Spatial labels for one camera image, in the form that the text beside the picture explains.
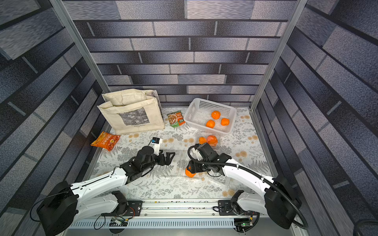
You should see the orange mandarin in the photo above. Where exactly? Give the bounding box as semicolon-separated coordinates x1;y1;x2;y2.
207;135;218;147
198;137;207;145
185;169;195;178
221;118;230;126
206;120;216;128
211;111;221;120

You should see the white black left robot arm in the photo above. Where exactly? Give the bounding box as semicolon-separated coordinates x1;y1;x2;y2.
36;146;175;236

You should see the aluminium frame post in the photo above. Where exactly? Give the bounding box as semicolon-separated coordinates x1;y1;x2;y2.
250;0;307;112
49;0;110;93

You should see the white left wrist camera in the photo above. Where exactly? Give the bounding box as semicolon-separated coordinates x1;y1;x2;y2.
150;137;161;155

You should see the black corrugated cable conduit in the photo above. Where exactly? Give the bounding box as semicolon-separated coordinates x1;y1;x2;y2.
187;144;309;230

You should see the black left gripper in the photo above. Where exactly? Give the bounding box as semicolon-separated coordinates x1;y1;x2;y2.
142;148;177;173

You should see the orange instant noodle packet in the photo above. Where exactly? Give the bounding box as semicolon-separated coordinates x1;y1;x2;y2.
91;131;121;151

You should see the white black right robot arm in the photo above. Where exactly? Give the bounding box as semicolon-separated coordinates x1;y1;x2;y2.
187;143;308;230

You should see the green red snack packet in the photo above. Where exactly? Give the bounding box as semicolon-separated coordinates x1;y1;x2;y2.
167;111;186;128

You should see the cream canvas Monet tote bag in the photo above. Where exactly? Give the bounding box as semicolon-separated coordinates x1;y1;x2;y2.
98;89;165;135

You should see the white plastic mesh basket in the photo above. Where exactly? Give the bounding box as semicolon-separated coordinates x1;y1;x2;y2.
184;98;237;136

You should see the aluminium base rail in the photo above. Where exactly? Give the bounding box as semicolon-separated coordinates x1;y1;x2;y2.
70;198;296;229

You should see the right aluminium frame post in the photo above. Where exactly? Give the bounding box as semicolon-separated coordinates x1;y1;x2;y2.
250;0;307;112

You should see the left aluminium frame post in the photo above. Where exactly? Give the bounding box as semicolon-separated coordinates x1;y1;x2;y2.
49;0;110;93

